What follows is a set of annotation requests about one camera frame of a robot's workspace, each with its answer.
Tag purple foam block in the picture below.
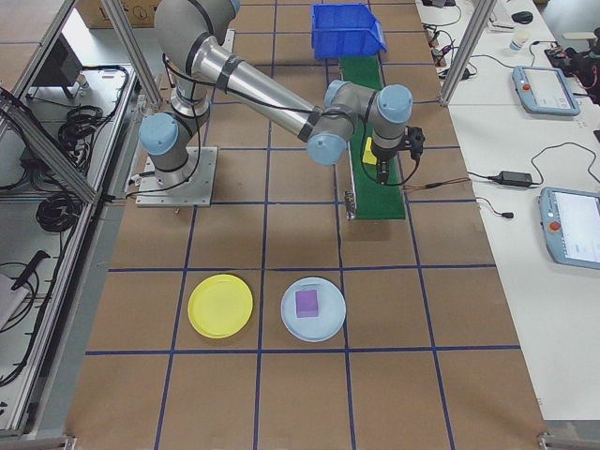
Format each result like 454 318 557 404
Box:
294 289 320 320

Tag light blue round plate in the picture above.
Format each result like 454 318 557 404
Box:
279 276 348 343

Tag yellow round plate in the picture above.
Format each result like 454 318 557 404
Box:
187 274 255 339

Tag green belt conveyor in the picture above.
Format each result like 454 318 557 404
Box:
339 54 408 222

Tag black power adapter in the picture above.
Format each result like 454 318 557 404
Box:
499 170 534 187

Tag white side desk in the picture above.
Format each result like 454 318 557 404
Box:
414 0 600 423

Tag blue plastic storage bin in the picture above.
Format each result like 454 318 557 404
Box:
310 3 389 61

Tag grey blue teach pendant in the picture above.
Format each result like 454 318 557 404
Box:
536 186 600 271
511 65 582 117

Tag white keyboard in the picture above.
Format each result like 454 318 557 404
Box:
489 0 516 32

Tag aluminium corner bar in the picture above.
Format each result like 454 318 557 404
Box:
536 418 600 450
33 434 77 450

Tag brown cardboard box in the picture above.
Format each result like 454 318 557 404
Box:
76 0 160 29

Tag black box device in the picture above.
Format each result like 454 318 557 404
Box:
31 33 86 91

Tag white sheet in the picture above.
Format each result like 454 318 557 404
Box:
0 271 30 332

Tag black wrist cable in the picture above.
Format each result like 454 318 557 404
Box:
361 154 422 188

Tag dark brown conveyor wire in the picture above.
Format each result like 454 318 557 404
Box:
401 177 473 192

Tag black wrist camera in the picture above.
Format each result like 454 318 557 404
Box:
403 125 427 163

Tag red conveyor wire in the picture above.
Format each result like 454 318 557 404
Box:
401 177 473 192

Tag black cable with plug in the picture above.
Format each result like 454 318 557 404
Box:
474 196 515 220

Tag circuit boards with wires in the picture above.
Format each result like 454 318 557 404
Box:
423 22 458 71

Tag aluminium profile post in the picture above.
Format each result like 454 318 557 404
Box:
439 0 499 108

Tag black adapter cable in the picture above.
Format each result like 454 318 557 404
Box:
468 142 600 188

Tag red white base wires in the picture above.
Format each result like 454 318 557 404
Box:
123 171 163 199

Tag thin black cable loop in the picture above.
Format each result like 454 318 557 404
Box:
79 64 138 124

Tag black coiled cable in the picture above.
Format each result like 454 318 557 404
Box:
36 191 79 234
57 105 116 157

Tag metal bar frame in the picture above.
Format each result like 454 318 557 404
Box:
0 0 163 442

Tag black handheld tool with cable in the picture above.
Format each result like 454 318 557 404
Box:
8 250 52 293

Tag long black cable loop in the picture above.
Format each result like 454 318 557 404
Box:
0 262 53 389

